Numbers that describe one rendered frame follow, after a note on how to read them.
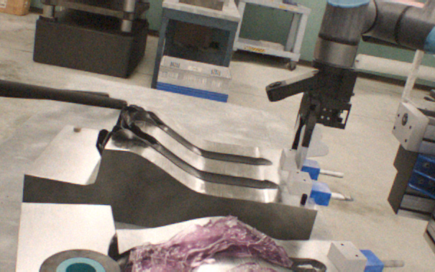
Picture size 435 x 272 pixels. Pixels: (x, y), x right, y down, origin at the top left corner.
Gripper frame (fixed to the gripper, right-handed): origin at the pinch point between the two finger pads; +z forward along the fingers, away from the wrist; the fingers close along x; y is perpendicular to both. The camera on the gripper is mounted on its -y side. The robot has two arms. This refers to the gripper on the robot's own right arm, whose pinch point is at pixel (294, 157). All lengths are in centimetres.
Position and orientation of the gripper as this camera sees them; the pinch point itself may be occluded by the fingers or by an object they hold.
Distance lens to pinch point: 102.3
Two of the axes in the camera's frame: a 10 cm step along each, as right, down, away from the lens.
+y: 9.8, 1.8, 0.7
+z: -2.0, 9.2, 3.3
